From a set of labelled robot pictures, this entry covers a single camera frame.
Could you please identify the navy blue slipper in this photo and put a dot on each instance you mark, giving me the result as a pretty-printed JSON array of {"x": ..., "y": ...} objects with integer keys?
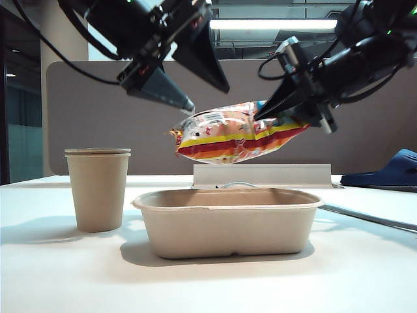
[{"x": 391, "y": 176}]

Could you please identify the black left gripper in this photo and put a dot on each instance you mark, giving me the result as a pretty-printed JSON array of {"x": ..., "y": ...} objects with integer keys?
[{"x": 137, "y": 26}]

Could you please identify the colourful chips bag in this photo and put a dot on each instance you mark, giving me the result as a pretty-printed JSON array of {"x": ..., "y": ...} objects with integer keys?
[{"x": 228, "y": 140}]

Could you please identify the brown pulp food box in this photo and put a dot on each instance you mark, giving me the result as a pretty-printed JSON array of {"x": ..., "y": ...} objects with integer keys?
[{"x": 228, "y": 228}]

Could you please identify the brown paper cup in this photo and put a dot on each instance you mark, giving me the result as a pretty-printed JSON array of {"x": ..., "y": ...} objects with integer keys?
[{"x": 97, "y": 192}]

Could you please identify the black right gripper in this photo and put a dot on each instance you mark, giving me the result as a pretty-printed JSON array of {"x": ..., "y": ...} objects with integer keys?
[{"x": 332, "y": 78}]

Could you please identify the ceiling strip light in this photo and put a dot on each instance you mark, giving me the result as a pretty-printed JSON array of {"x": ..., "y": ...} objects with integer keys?
[{"x": 277, "y": 23}]

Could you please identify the grey desk partition panel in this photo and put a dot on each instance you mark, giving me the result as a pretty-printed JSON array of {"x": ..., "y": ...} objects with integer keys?
[{"x": 97, "y": 114}]

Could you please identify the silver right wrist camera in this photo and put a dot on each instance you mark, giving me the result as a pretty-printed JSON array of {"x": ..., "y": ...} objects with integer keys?
[{"x": 288, "y": 49}]

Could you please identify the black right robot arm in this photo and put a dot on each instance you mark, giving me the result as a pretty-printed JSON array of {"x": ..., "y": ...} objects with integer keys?
[{"x": 384, "y": 42}]

